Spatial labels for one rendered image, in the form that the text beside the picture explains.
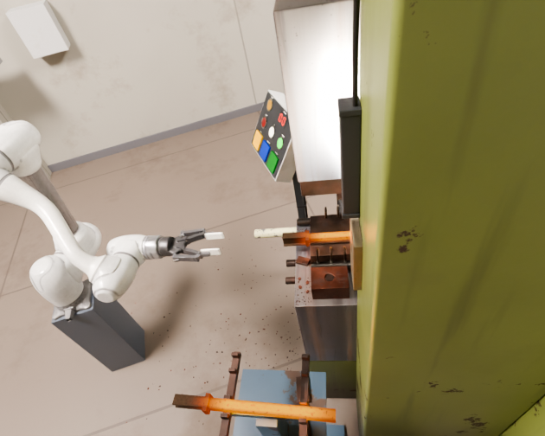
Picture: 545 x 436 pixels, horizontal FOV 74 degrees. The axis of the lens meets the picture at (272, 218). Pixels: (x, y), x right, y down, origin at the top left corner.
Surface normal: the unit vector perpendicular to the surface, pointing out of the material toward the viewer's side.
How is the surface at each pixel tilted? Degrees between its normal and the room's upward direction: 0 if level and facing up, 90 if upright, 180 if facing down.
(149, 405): 0
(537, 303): 90
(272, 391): 0
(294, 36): 90
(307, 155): 90
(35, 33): 90
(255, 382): 0
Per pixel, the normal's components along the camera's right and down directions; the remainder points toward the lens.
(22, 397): -0.16, -0.69
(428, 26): -0.06, 0.73
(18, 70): 0.27, 0.66
